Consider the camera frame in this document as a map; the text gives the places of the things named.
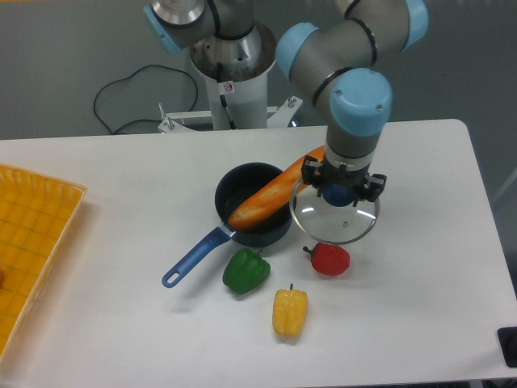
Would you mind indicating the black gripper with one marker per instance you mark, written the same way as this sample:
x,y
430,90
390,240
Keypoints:
x,y
319,176

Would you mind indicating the glass pot lid blue knob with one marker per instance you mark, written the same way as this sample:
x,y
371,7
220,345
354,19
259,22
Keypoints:
x,y
332,216

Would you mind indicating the dark blue saucepan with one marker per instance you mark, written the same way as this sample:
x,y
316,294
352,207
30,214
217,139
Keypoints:
x,y
237,185

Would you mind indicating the yellow toy bell pepper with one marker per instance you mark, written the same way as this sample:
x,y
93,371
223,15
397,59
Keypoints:
x,y
290,308

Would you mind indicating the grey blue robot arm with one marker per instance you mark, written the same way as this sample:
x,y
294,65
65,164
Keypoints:
x,y
332,68

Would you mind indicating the orange toy baguette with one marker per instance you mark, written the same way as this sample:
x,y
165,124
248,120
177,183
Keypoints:
x,y
255,210

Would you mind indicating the red toy bell pepper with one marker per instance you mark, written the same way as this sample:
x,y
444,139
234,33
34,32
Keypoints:
x,y
327,259

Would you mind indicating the green toy bell pepper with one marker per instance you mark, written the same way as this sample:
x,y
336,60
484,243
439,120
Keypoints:
x,y
245,271

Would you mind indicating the black corner device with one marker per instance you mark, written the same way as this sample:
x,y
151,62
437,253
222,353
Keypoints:
x,y
507,337

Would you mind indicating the yellow woven basket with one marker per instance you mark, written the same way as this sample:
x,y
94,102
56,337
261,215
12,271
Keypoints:
x,y
36,213

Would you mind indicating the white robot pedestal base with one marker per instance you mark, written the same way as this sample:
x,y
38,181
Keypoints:
x,y
235,74

